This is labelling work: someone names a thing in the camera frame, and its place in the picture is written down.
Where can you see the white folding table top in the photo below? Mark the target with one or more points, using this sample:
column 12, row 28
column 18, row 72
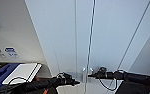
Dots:
column 21, row 72

